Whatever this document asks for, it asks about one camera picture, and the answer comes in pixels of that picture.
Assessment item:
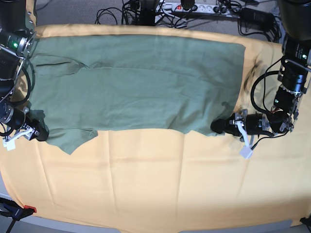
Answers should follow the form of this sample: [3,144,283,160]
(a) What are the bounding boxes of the white power strip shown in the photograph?
[158,2,238,17]

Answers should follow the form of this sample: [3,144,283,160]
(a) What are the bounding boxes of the black central stand post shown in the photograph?
[138,0,158,26]

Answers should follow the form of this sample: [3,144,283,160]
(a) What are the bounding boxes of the yellow table cloth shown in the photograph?
[0,24,311,230]

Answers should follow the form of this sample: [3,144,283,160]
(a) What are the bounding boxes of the black power adapter brick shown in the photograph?
[240,8,275,28]

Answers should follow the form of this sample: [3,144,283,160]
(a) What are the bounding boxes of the green T-shirt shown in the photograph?
[28,35,245,154]

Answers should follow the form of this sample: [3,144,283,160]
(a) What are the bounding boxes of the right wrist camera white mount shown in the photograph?
[2,127,35,151]

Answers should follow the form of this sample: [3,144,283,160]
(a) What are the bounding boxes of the black clamp at right corner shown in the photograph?
[300,216,311,227]

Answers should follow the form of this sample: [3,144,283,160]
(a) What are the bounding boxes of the blue clamp with red pad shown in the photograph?
[0,197,37,233]

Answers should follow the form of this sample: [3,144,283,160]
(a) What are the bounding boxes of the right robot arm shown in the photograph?
[0,0,49,146]

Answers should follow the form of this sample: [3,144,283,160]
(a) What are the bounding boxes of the tangled black cables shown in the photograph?
[94,0,285,44]

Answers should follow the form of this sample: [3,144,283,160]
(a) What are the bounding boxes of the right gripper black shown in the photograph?
[4,108,49,142]

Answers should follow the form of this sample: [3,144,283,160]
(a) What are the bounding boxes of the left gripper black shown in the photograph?
[210,112,269,143]

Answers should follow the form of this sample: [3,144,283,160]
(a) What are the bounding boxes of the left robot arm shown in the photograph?
[210,0,311,139]

